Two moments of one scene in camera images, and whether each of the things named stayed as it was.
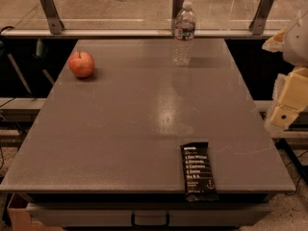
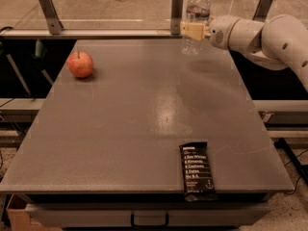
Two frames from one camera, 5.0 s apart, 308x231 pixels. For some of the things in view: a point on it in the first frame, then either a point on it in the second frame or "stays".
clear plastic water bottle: [184, 35] -> [198, 7]
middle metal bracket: [178, 2] stays
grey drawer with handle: [150, 215] stays
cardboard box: [20, 218] stays
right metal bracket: [258, 23] stays
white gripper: [296, 44] -> [218, 32]
